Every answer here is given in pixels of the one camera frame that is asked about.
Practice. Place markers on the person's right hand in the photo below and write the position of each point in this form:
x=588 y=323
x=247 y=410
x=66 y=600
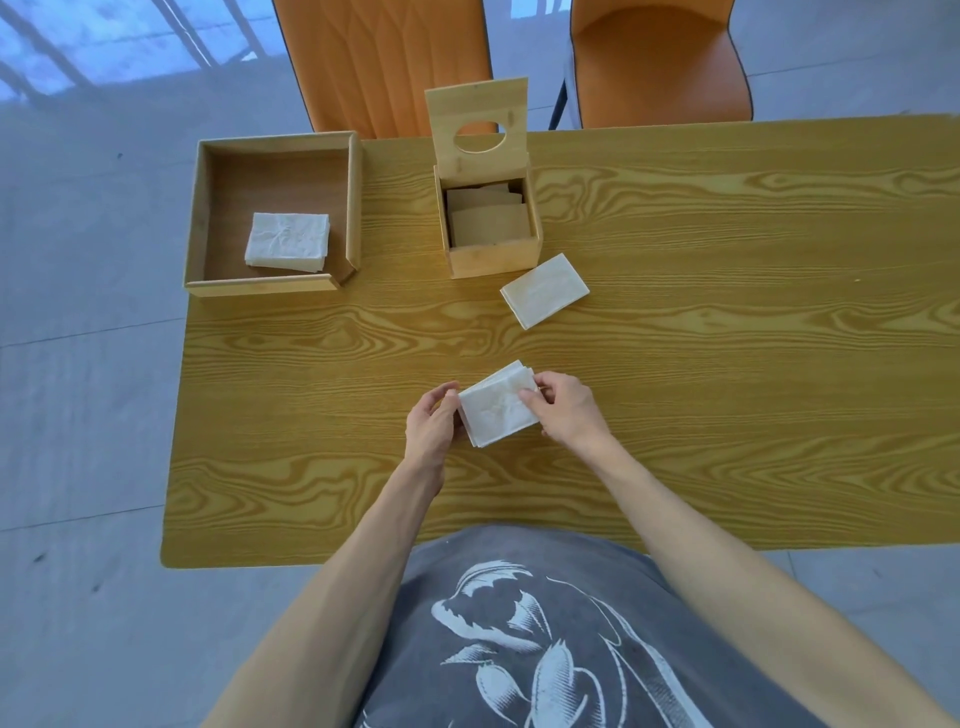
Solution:
x=571 y=412

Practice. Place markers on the person's left hand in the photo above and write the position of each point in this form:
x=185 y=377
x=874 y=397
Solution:
x=429 y=435

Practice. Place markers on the person's right thumb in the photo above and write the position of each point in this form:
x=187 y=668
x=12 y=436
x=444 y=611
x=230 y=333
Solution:
x=531 y=402

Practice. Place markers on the person's left thumb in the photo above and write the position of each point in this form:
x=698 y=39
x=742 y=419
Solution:
x=447 y=418

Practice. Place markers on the white napkin stack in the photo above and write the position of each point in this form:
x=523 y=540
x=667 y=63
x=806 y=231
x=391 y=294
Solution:
x=287 y=241
x=544 y=291
x=498 y=406

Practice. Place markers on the person's left forearm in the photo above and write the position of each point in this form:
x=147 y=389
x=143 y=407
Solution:
x=322 y=600

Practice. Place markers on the person's right forearm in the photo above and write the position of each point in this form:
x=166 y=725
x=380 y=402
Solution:
x=742 y=585

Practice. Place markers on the wooden table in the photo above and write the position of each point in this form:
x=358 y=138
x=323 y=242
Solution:
x=570 y=337

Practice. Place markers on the wooden tissue box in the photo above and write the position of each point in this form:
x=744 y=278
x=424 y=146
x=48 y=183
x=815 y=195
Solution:
x=491 y=225

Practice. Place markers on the grey printed t-shirt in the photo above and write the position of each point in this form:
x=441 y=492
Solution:
x=570 y=637

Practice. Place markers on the open wooden tray box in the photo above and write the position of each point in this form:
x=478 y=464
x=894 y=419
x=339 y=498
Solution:
x=270 y=217

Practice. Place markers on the wooden tissue box lid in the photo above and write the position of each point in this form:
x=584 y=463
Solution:
x=478 y=127

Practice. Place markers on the orange quilted chair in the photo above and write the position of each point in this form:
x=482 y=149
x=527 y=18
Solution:
x=382 y=64

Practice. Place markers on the orange smooth chair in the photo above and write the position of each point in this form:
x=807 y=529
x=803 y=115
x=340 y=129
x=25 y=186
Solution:
x=656 y=64

